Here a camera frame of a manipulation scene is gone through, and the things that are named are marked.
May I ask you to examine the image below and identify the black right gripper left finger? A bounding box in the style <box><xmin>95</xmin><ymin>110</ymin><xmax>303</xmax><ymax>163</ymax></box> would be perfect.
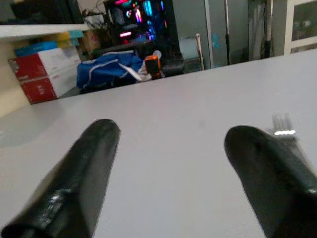
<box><xmin>0</xmin><ymin>119</ymin><xmax>121</xmax><ymax>238</ymax></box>

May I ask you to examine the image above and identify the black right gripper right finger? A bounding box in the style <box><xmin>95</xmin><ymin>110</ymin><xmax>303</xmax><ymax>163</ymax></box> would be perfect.
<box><xmin>224</xmin><ymin>125</ymin><xmax>317</xmax><ymax>238</ymax></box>

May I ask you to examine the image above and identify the red and white carton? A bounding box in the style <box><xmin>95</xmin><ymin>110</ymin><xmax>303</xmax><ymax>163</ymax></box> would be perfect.
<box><xmin>8</xmin><ymin>47</ymin><xmax>81</xmax><ymax>82</ymax></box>
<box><xmin>19</xmin><ymin>66</ymin><xmax>82</xmax><ymax>105</ymax></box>

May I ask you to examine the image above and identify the orange and black device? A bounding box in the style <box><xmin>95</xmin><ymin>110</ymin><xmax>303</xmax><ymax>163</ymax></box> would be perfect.
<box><xmin>144</xmin><ymin>55</ymin><xmax>163</xmax><ymax>79</ymax></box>

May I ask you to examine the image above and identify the tan cardboard box red print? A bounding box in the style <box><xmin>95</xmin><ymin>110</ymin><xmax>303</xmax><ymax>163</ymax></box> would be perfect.
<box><xmin>81</xmin><ymin>31</ymin><xmax>103</xmax><ymax>53</ymax></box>

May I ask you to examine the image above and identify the blue flat box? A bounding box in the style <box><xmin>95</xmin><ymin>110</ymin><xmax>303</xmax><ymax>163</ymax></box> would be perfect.
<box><xmin>14</xmin><ymin>41</ymin><xmax>59</xmax><ymax>57</ymax></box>

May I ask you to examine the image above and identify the yellow box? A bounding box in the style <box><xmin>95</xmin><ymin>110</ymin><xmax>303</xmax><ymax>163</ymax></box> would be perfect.
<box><xmin>56</xmin><ymin>32</ymin><xmax>73</xmax><ymax>48</ymax></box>

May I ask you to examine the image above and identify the teal box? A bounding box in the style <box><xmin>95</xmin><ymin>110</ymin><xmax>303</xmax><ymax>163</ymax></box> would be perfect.
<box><xmin>69</xmin><ymin>29</ymin><xmax>84</xmax><ymax>46</ymax></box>

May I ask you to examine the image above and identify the white shelf board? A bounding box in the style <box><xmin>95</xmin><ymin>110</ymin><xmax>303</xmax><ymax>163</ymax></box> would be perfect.
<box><xmin>0</xmin><ymin>23</ymin><xmax>97</xmax><ymax>38</ymax></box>

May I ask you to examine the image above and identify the thin light pole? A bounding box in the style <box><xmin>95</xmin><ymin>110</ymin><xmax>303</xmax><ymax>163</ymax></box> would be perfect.
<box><xmin>195</xmin><ymin>33</ymin><xmax>206</xmax><ymax>71</ymax></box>

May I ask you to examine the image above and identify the white glass-door cabinet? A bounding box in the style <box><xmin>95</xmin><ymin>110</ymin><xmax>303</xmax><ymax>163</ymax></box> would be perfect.
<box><xmin>284</xmin><ymin>0</ymin><xmax>317</xmax><ymax>55</ymax></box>

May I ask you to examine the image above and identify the black upright pole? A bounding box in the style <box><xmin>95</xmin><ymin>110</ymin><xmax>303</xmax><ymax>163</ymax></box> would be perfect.
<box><xmin>223</xmin><ymin>0</ymin><xmax>231</xmax><ymax>66</ymax></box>

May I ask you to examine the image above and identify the computer case with coloured lights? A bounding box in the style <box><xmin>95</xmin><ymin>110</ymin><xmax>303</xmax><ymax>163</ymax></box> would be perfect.
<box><xmin>103</xmin><ymin>0</ymin><xmax>179</xmax><ymax>58</ymax></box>

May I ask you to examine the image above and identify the blue bag with white straps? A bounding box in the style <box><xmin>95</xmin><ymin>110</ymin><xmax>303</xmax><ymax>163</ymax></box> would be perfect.
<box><xmin>76</xmin><ymin>51</ymin><xmax>152</xmax><ymax>90</ymax></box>

